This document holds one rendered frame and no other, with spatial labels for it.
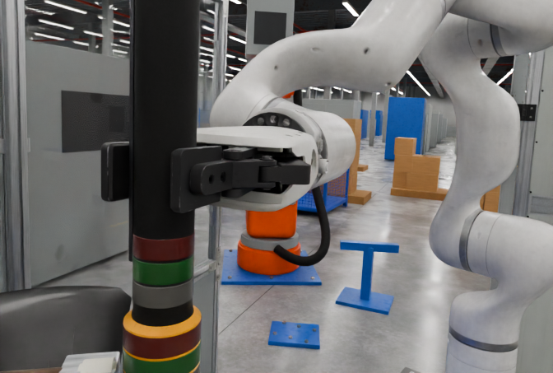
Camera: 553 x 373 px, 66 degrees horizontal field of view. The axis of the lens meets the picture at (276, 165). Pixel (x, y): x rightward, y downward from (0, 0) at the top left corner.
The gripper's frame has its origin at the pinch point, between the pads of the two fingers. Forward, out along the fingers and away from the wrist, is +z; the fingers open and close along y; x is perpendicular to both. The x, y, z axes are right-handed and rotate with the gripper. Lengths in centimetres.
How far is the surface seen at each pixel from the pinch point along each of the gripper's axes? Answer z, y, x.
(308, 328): -272, 73, -152
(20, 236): -44, 71, -25
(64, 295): -7.9, 16.6, -13.5
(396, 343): -285, 10, -155
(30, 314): -5.1, 17.4, -14.4
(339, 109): -1035, 254, 28
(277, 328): -261, 93, -152
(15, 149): -42, 70, -6
